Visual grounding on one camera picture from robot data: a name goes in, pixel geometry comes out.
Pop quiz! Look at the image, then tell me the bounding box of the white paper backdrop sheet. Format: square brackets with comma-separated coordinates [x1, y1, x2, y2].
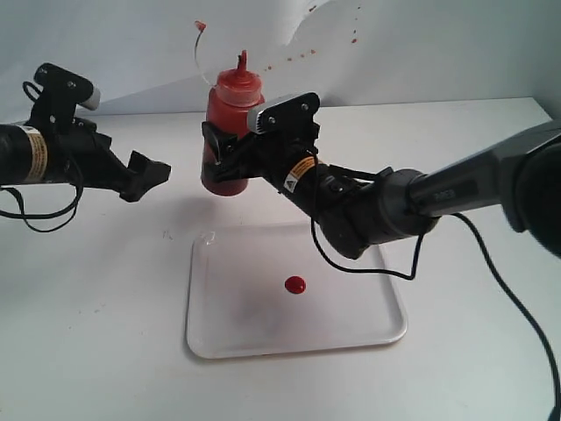
[1, 1, 323, 122]

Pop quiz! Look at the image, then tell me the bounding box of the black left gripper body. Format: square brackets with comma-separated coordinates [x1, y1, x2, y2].
[46, 118, 131, 193]

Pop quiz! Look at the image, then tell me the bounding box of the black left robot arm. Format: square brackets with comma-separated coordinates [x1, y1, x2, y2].
[1, 118, 171, 203]

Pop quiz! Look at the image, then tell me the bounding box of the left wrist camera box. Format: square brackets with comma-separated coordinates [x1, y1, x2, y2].
[22, 62, 101, 134]

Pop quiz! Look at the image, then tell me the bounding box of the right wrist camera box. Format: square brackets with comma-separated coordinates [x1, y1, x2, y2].
[246, 92, 320, 134]

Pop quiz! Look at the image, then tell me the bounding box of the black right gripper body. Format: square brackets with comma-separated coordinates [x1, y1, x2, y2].
[236, 125, 320, 193]

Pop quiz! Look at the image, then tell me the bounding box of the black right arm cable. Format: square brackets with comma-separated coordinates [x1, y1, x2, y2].
[309, 151, 561, 421]

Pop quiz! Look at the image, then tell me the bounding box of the red ketchup blob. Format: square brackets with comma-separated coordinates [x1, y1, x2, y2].
[284, 275, 307, 295]

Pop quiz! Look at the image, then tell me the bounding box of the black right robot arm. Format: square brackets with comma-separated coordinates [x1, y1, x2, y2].
[202, 120, 560, 260]

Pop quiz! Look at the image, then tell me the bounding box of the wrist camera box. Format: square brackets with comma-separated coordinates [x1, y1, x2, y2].
[246, 92, 320, 134]
[22, 62, 101, 134]

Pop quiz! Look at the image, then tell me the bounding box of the red ketchup squeeze bottle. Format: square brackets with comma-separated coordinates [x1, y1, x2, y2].
[193, 18, 266, 197]

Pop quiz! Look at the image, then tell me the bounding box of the white rectangular plastic tray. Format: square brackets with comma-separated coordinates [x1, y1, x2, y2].
[186, 222, 408, 360]

